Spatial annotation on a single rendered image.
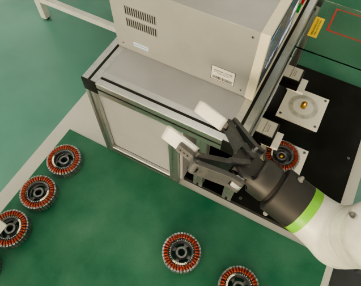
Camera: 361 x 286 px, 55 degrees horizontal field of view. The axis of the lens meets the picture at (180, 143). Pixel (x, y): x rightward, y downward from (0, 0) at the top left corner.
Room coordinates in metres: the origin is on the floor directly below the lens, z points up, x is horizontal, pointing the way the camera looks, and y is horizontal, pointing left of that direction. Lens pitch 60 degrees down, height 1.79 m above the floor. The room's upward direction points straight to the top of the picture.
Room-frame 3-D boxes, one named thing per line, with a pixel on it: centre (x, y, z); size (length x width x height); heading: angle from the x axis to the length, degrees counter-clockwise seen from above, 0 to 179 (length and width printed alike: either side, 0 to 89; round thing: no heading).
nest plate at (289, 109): (0.74, -0.44, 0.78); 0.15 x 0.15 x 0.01; 62
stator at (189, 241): (0.23, 0.00, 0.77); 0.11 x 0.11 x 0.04
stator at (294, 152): (0.52, -0.33, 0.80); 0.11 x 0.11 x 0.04
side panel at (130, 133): (0.53, 0.12, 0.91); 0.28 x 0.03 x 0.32; 62
